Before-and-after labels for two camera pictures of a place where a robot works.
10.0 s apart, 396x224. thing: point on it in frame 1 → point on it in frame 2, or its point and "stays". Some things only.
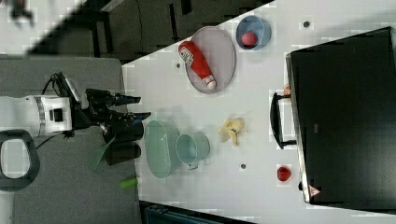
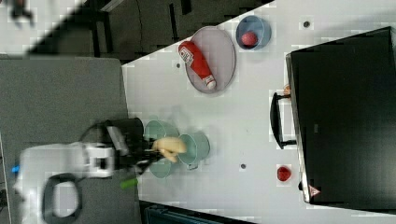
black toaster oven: [343, 98] stays
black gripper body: [119, 128] → [140, 153]
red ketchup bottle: [199, 63] stays
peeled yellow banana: [230, 129] → [169, 147]
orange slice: [287, 90] stays
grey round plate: [216, 49] stays
